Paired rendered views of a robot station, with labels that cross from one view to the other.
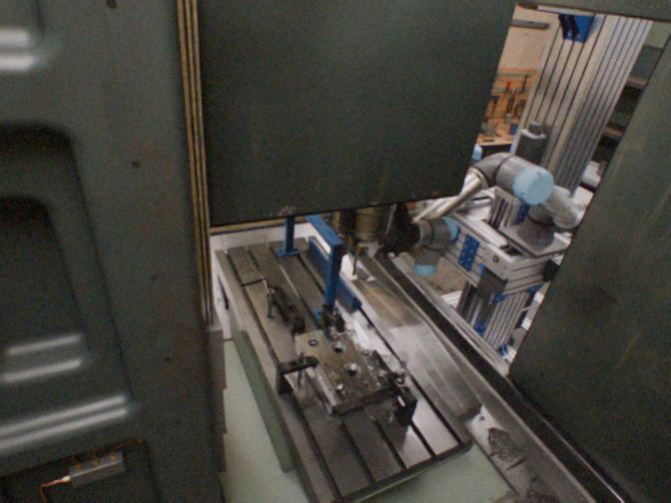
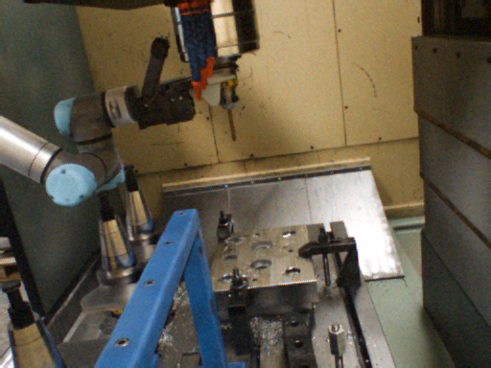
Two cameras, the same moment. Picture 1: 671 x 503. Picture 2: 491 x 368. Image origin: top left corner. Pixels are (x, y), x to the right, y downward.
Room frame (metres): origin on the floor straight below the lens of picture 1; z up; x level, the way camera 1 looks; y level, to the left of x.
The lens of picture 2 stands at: (1.76, 0.51, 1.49)
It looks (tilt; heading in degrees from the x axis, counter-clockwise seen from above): 18 degrees down; 216
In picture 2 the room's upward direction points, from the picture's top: 9 degrees counter-clockwise
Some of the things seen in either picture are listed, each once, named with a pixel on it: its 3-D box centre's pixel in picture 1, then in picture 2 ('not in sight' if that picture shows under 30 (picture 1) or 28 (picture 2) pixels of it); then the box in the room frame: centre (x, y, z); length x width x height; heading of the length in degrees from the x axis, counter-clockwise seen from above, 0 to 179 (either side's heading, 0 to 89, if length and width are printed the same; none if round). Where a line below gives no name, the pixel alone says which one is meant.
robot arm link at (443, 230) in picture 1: (436, 231); (86, 116); (1.14, -0.30, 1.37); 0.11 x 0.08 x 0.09; 123
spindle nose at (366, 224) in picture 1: (364, 204); (215, 24); (0.99, -0.06, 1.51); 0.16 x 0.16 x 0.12
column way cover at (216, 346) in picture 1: (197, 341); (459, 168); (0.76, 0.33, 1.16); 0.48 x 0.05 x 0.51; 30
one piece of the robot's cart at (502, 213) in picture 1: (482, 270); not in sight; (1.85, -0.77, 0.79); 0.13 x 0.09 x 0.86; 31
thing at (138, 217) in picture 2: not in sight; (137, 211); (1.31, -0.02, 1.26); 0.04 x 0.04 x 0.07
